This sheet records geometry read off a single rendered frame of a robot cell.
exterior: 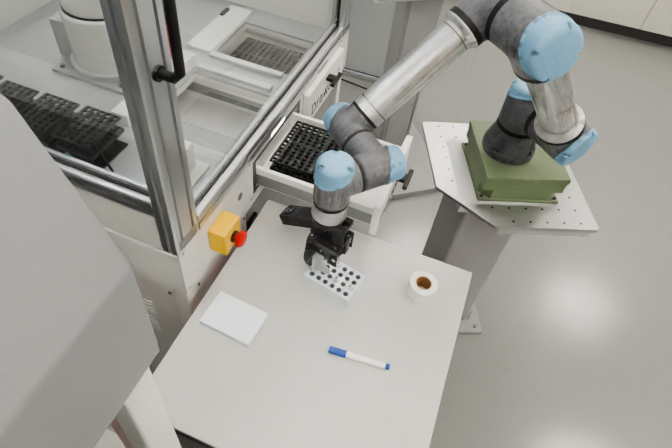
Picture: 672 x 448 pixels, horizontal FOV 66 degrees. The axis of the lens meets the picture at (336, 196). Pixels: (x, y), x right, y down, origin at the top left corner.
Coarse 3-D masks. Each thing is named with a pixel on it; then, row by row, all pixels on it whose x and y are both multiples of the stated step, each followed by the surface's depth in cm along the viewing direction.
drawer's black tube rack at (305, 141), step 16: (304, 128) 145; (320, 128) 145; (288, 144) 139; (304, 144) 140; (320, 144) 141; (336, 144) 141; (272, 160) 135; (288, 160) 140; (304, 160) 137; (304, 176) 136
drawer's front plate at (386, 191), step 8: (408, 136) 142; (408, 144) 140; (408, 152) 145; (392, 184) 131; (384, 192) 127; (384, 200) 125; (376, 208) 124; (376, 216) 126; (376, 224) 128; (368, 232) 131
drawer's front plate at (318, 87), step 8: (336, 56) 165; (328, 64) 161; (336, 64) 166; (320, 72) 158; (328, 72) 160; (336, 72) 169; (320, 80) 155; (312, 88) 152; (320, 88) 158; (304, 96) 150; (312, 96) 153; (304, 104) 152; (312, 104) 155; (320, 104) 164; (304, 112) 155; (312, 112) 158
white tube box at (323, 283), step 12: (312, 276) 124; (324, 276) 125; (348, 276) 125; (360, 276) 126; (312, 288) 126; (324, 288) 123; (336, 288) 123; (360, 288) 127; (336, 300) 123; (348, 300) 121
